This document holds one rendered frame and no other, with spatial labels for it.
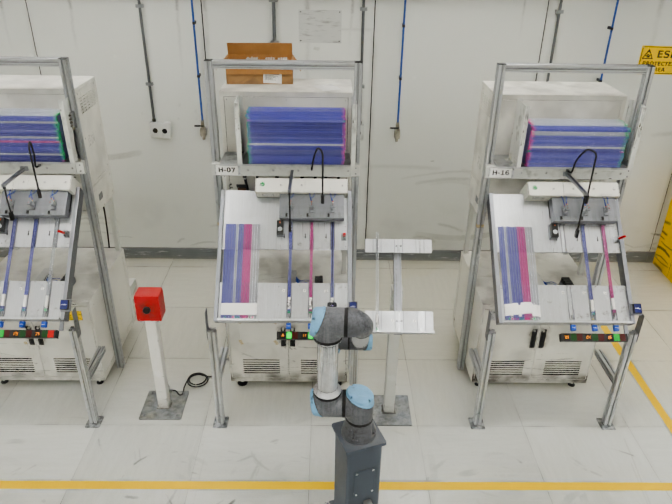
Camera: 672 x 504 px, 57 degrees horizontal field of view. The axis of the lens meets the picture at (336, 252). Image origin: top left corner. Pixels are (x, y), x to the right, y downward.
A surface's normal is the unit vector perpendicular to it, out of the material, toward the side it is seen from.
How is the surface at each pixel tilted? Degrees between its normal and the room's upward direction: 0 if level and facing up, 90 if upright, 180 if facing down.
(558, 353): 90
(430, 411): 0
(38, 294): 47
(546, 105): 90
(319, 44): 90
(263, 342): 90
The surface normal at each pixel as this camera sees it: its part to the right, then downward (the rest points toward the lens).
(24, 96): 0.01, 0.47
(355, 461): 0.34, 0.44
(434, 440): 0.01, -0.88
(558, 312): 0.02, -0.30
